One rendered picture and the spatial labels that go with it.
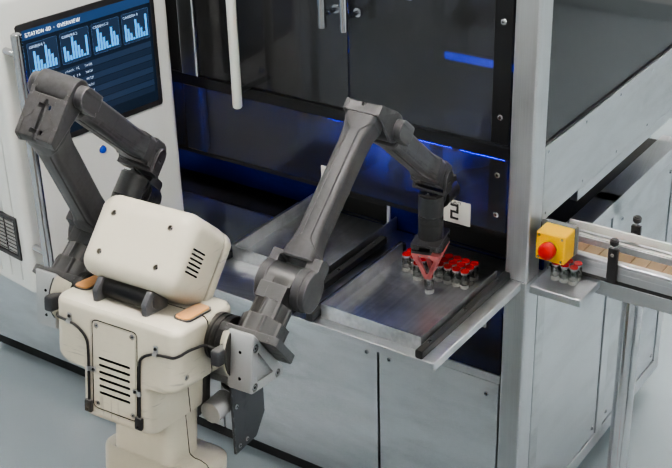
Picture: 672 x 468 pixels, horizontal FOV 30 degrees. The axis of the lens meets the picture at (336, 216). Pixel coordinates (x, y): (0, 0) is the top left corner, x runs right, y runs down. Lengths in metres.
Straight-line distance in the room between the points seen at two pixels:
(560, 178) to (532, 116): 0.26
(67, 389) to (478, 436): 1.56
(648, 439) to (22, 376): 2.04
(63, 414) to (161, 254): 2.04
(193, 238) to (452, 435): 1.34
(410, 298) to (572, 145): 0.53
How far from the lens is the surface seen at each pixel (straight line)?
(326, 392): 3.48
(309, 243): 2.22
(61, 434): 4.06
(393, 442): 3.43
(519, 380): 3.10
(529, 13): 2.70
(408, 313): 2.82
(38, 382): 4.32
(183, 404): 2.30
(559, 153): 2.94
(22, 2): 2.93
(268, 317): 2.15
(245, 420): 2.40
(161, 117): 3.26
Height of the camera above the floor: 2.35
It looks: 27 degrees down
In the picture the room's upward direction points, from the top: 2 degrees counter-clockwise
